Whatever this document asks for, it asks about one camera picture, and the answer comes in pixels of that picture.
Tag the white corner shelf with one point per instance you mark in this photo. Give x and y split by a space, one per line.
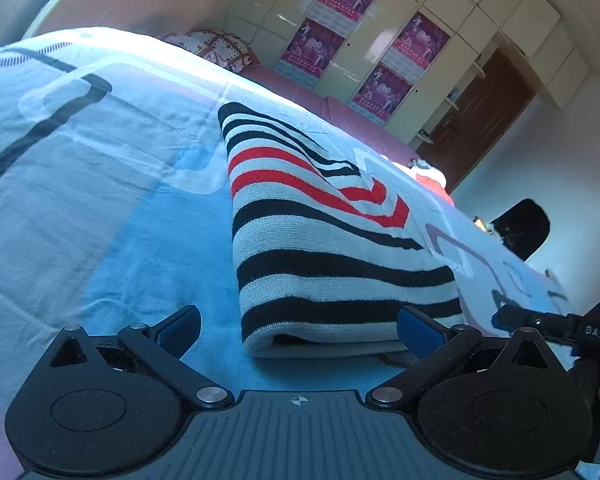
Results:
452 100

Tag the small yellow object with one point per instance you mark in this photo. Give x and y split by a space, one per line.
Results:
482 224

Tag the striped knit sweater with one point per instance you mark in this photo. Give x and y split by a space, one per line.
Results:
320 240

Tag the blue printed blanket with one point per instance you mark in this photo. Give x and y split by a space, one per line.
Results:
90 185

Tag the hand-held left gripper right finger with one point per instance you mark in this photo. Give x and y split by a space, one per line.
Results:
420 332

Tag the brown wooden door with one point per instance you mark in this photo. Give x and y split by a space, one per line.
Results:
485 120

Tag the pink bed sheet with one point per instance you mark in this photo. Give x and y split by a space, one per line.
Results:
300 87

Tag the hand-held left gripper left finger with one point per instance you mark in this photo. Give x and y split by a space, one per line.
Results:
182 329

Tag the black chair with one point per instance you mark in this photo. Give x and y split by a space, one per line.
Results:
522 230

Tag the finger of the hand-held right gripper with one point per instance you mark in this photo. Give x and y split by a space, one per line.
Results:
535 321

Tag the patterned pillow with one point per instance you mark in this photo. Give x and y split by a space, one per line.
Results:
215 49

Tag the cream wardrobe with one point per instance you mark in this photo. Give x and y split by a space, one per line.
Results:
430 5

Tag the red and white cloth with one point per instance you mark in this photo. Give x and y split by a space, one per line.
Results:
432 180

